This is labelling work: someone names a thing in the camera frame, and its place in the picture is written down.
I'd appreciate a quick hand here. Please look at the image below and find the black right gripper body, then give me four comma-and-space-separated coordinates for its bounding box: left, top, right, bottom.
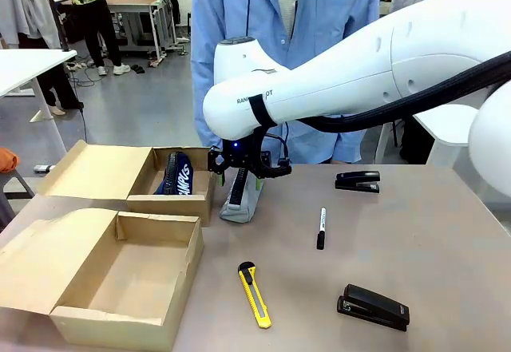
207, 134, 293, 180

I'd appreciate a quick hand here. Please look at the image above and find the grey zippered pencil case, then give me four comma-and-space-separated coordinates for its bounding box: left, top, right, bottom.
219, 167, 264, 224

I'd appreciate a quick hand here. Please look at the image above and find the blue Campus pencil case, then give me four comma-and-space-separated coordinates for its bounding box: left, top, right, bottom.
153, 151, 196, 196

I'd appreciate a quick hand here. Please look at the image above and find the white black-capped marker pen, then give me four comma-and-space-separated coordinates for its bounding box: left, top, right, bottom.
316, 207, 327, 251

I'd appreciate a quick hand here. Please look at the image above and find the small black stapler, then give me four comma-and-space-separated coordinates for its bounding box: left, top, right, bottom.
335, 170, 382, 195

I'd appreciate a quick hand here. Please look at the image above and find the yellow utility knife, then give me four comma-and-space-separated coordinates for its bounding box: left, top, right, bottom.
237, 261, 273, 329

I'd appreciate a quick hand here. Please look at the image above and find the small cardboard box with lid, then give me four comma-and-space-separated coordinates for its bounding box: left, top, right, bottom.
38, 139, 217, 227

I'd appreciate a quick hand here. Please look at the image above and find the large black stapler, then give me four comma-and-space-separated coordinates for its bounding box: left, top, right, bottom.
336, 283, 411, 333

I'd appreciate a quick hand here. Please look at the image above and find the large cardboard box with lid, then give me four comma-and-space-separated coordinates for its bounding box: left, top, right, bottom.
0, 207, 205, 352

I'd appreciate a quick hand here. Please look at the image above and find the person in blue coat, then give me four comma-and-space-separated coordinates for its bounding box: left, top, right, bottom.
190, 0, 381, 165

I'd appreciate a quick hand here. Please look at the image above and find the wooden-top workbench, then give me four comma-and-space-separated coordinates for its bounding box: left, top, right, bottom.
104, 0, 179, 62

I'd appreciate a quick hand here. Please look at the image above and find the white side table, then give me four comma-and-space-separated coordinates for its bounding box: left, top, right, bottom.
374, 103, 481, 165

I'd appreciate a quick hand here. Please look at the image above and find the grey chair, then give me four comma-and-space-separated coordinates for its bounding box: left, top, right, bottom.
0, 168, 36, 201

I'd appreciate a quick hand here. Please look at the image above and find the person in yellow patterned shirt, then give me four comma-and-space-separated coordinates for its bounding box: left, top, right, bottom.
53, 0, 132, 77

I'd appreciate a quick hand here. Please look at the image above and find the orange cloth item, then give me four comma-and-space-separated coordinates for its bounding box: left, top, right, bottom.
0, 147, 21, 174

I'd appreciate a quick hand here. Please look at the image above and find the white table with angled leg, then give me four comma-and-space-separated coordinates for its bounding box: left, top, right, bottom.
0, 48, 78, 161

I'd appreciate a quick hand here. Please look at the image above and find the black stand pole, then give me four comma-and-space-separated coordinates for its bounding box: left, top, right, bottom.
39, 0, 71, 52

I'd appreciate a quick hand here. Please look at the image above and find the person in grey jacket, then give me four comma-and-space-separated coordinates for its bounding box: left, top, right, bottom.
0, 0, 85, 116

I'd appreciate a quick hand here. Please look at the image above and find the black lanyard cable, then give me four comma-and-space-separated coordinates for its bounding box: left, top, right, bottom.
245, 0, 255, 38

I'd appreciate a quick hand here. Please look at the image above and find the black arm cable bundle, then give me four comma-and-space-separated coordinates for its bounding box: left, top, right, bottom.
297, 50, 511, 134

